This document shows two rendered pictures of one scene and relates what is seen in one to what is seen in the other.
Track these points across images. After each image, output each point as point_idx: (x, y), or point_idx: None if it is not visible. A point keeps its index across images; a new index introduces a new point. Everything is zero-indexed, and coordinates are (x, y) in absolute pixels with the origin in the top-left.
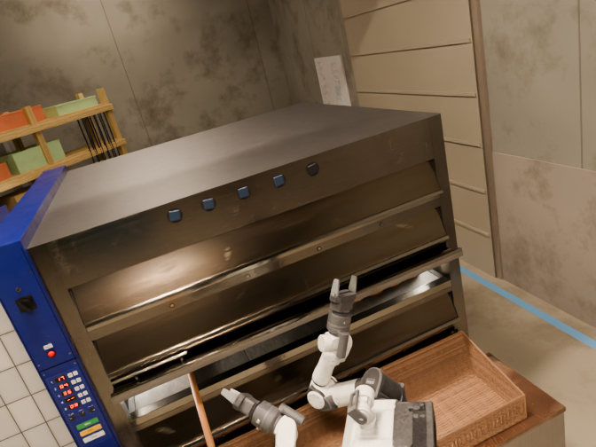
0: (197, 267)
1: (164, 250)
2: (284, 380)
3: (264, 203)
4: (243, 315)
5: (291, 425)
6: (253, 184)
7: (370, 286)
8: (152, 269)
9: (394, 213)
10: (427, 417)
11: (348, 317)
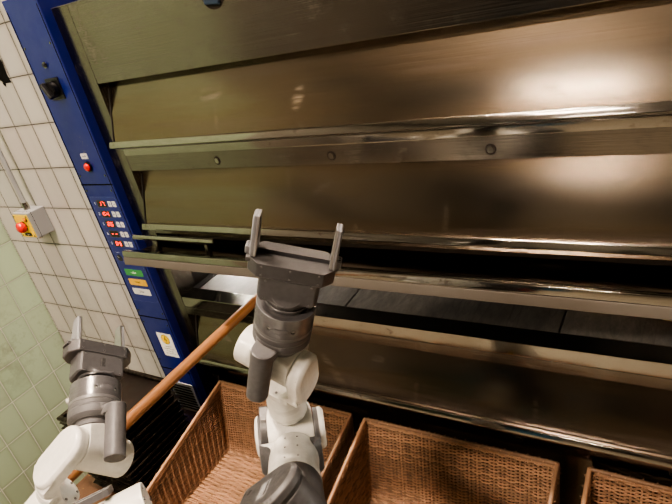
0: (248, 107)
1: (201, 59)
2: (386, 369)
3: (372, 0)
4: (317, 225)
5: (68, 448)
6: None
7: (569, 287)
8: (193, 89)
9: None
10: None
11: (280, 322)
